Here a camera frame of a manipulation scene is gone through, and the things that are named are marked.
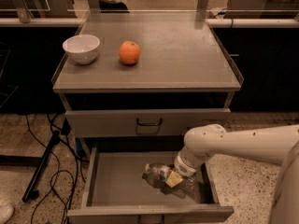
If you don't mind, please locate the black metal stand leg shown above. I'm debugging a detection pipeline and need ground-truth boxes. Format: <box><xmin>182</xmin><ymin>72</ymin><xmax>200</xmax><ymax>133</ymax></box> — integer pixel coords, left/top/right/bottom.
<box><xmin>22</xmin><ymin>131</ymin><xmax>60</xmax><ymax>203</ymax></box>

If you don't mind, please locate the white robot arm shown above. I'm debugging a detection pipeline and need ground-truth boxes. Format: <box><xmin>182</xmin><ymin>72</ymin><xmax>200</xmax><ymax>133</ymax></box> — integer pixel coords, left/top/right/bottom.
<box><xmin>165</xmin><ymin>124</ymin><xmax>299</xmax><ymax>224</ymax></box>

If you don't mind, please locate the white ledge rail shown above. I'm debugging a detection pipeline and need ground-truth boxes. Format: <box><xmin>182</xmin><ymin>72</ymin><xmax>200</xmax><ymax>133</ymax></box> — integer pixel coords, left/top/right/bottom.
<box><xmin>0</xmin><ymin>17</ymin><xmax>299</xmax><ymax>29</ymax></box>

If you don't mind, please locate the white ceramic bowl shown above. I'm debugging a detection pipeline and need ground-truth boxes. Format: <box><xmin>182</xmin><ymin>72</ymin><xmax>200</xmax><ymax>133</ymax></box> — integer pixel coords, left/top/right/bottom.
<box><xmin>63</xmin><ymin>35</ymin><xmax>100</xmax><ymax>64</ymax></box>

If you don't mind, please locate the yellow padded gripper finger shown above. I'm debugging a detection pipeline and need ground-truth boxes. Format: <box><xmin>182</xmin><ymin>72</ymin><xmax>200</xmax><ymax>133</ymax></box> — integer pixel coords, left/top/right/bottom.
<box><xmin>165</xmin><ymin>170</ymin><xmax>183</xmax><ymax>188</ymax></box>

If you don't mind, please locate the grey top drawer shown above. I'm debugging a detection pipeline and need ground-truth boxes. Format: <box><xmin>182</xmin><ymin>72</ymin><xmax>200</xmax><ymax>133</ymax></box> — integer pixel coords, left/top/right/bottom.
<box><xmin>65</xmin><ymin>108</ymin><xmax>231</xmax><ymax>137</ymax></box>

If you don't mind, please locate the grey drawer cabinet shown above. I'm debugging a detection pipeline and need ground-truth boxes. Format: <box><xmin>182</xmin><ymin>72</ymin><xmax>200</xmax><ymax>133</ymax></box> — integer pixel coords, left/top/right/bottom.
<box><xmin>51</xmin><ymin>10</ymin><xmax>245</xmax><ymax>224</ymax></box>

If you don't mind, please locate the white shoe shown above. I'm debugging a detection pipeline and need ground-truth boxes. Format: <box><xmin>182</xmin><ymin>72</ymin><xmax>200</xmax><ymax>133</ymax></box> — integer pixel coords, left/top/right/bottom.
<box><xmin>0</xmin><ymin>203</ymin><xmax>14</xmax><ymax>224</ymax></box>

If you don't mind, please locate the clear plastic water bottle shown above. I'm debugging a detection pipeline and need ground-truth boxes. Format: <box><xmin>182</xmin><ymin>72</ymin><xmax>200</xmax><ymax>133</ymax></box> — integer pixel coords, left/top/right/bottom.
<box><xmin>142</xmin><ymin>162</ymin><xmax>196</xmax><ymax>199</ymax></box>

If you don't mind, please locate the grey open middle drawer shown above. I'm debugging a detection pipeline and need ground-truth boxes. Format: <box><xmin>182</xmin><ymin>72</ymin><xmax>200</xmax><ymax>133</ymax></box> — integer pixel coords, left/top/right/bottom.
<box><xmin>67</xmin><ymin>148</ymin><xmax>234</xmax><ymax>224</ymax></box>

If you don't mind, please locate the orange fruit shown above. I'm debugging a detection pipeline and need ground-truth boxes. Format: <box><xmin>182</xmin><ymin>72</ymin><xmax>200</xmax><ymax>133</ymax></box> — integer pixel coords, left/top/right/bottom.
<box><xmin>119</xmin><ymin>41</ymin><xmax>141</xmax><ymax>65</ymax></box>

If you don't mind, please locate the black floor cable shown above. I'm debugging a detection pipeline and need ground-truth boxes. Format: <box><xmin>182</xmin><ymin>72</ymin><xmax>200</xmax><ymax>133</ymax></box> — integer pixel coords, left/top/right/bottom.
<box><xmin>25</xmin><ymin>111</ymin><xmax>90</xmax><ymax>224</ymax></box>

